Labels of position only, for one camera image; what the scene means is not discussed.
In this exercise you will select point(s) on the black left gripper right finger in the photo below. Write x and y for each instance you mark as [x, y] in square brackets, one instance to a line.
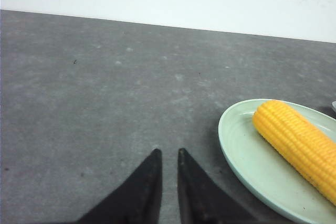
[201, 200]

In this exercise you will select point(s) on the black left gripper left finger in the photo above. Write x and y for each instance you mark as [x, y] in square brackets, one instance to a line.
[136, 200]

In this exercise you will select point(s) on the yellow corn cob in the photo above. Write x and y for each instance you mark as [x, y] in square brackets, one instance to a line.
[306, 148]

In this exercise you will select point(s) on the light green plate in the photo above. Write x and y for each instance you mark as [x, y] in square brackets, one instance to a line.
[265, 173]

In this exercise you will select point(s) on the silver digital kitchen scale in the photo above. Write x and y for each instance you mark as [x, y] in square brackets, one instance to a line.
[334, 106]

